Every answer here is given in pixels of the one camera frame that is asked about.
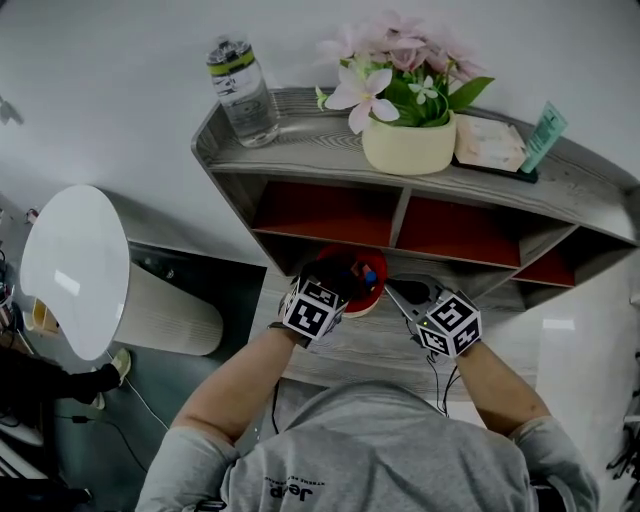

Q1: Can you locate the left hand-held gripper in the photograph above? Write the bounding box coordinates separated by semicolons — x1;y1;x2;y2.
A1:
279;259;359;349

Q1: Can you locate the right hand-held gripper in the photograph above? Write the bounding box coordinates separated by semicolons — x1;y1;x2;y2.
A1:
384;276;482;359

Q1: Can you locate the person's left forearm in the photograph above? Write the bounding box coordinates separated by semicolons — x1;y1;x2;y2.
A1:
169;327;301;444

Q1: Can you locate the person's right forearm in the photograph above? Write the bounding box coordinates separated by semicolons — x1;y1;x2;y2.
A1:
452;339;551;439

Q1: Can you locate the red and cream bucket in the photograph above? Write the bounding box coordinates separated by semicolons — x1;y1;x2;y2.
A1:
314;243;389;319

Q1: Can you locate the flowering plant in cream pot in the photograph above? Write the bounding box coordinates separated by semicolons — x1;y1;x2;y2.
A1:
313;9;496;176

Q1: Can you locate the person's grey t-shirt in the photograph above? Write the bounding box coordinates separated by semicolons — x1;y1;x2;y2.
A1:
134;379;601;512

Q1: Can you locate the grey wooden shelf unit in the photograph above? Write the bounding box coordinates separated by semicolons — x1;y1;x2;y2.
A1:
191;87;640;311

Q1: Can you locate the black tray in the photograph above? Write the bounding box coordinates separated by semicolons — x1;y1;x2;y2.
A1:
451;157;540;185

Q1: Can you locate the cream tissue pack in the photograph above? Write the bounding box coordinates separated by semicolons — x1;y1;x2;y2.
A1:
453;113;529;171

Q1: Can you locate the teal tube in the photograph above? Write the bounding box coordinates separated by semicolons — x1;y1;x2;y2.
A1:
519;101;569;174

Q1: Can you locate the clear water bottle green band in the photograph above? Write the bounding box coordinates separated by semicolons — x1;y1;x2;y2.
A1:
205;33;280;149

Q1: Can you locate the small wooden drawer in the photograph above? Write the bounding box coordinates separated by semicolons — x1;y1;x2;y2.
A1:
32;298;60;332

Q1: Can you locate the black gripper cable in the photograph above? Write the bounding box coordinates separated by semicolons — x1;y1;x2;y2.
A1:
424;352;461;419
268;379;282;436

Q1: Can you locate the white floor cable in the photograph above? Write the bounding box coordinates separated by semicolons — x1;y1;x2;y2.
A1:
107;349;171;432

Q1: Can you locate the black floor cable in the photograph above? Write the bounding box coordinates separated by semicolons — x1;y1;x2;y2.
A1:
54;412;151;474

